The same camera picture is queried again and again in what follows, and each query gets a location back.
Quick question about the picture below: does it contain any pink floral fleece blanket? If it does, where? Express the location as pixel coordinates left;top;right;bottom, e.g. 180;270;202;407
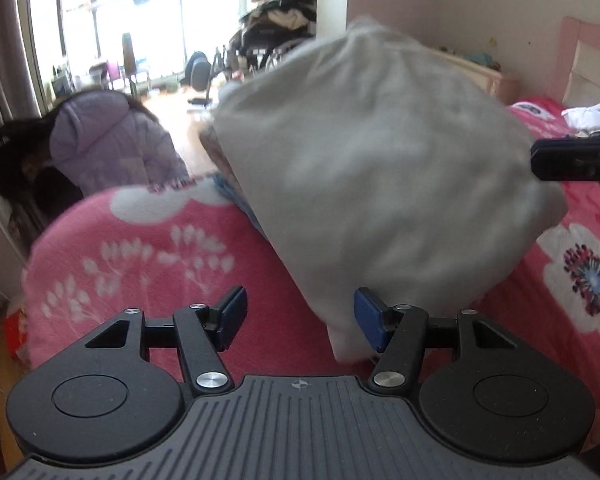
22;97;600;456

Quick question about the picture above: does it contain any pink and white headboard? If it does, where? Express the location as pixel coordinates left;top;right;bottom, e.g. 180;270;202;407
557;16;600;111

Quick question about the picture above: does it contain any grey curtain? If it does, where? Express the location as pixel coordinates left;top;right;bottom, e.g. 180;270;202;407
0;0;48;131

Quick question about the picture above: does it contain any pile of clothes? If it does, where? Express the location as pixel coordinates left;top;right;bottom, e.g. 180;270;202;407
237;0;318;63

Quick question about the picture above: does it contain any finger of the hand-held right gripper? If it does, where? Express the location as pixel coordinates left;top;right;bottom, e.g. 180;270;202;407
530;137;600;182

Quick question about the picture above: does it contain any blue crumpled cloth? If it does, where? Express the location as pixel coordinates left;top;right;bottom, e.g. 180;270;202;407
470;51;502;70

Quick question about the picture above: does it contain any white cabinet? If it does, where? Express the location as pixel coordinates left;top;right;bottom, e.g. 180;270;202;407
0;195;33;306

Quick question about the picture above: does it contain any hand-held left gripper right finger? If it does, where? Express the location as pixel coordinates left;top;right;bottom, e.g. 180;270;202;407
354;287;518;396

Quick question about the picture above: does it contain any black office chair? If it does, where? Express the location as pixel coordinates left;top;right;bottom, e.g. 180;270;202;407
184;50;217;107

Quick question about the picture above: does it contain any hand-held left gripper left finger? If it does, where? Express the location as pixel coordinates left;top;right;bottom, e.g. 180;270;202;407
85;286;248;396

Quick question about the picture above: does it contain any white sweatshirt with bear outline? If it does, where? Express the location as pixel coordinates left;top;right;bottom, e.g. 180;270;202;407
211;16;569;363

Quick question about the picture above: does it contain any cream nightstand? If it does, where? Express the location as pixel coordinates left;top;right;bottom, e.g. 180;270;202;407
440;50;520;107

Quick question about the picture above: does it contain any red bag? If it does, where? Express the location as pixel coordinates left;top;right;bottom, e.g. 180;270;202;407
4;310;32;363

